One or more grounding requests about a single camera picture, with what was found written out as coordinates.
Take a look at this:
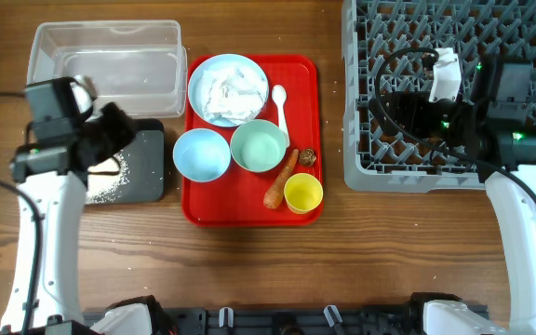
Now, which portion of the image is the pile of white rice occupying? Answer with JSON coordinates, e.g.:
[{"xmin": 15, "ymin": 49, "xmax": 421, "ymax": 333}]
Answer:
[{"xmin": 86, "ymin": 154, "xmax": 128, "ymax": 205}]

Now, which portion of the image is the light blue bowl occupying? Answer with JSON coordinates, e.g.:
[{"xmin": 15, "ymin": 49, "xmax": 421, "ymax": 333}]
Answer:
[{"xmin": 172, "ymin": 128, "xmax": 231, "ymax": 182}]

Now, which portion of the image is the mint green bowl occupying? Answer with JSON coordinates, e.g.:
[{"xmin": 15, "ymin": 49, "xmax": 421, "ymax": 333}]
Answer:
[{"xmin": 230, "ymin": 119, "xmax": 288, "ymax": 173}]

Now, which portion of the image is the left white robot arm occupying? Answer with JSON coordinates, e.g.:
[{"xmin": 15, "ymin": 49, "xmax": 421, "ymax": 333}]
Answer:
[{"xmin": 0, "ymin": 103, "xmax": 136, "ymax": 334}]

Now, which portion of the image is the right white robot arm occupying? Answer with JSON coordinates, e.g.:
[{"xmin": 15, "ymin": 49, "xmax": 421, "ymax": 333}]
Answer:
[{"xmin": 370, "ymin": 47, "xmax": 536, "ymax": 334}]

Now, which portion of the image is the black waste tray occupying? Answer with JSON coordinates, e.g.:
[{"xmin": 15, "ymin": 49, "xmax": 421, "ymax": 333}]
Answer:
[{"xmin": 106, "ymin": 119, "xmax": 165, "ymax": 204}]

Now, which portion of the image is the grey dishwasher rack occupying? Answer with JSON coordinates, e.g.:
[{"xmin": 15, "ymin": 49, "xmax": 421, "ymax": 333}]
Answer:
[{"xmin": 342, "ymin": 0, "xmax": 536, "ymax": 193}]

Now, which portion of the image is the clear plastic bin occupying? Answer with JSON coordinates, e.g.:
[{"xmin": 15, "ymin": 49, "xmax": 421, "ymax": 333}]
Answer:
[{"xmin": 26, "ymin": 20, "xmax": 188, "ymax": 118}]

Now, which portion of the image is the brown mushroom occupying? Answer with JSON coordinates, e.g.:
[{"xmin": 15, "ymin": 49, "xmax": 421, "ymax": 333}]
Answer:
[{"xmin": 299, "ymin": 148, "xmax": 317, "ymax": 167}]

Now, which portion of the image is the large light blue plate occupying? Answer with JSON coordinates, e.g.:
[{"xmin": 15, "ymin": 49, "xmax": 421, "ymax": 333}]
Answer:
[{"xmin": 188, "ymin": 54, "xmax": 269, "ymax": 127}]

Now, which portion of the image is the white crumpled paper napkin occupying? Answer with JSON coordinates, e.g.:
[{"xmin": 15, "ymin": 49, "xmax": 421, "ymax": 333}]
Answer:
[{"xmin": 199, "ymin": 65, "xmax": 269, "ymax": 125}]

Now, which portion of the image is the yellow plastic cup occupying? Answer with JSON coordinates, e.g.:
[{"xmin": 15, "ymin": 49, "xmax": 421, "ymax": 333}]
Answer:
[{"xmin": 284, "ymin": 173, "xmax": 324, "ymax": 214}]

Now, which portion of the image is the white plastic spoon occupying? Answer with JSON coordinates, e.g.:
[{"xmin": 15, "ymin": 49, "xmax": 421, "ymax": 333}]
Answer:
[{"xmin": 272, "ymin": 85, "xmax": 290, "ymax": 147}]

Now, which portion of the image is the red serving tray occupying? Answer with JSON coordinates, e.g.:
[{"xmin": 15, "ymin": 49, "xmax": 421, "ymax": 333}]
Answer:
[{"xmin": 181, "ymin": 54, "xmax": 323, "ymax": 227}]

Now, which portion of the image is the orange carrot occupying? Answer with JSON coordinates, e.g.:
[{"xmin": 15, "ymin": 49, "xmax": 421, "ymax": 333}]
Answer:
[{"xmin": 263, "ymin": 149, "xmax": 300, "ymax": 209}]

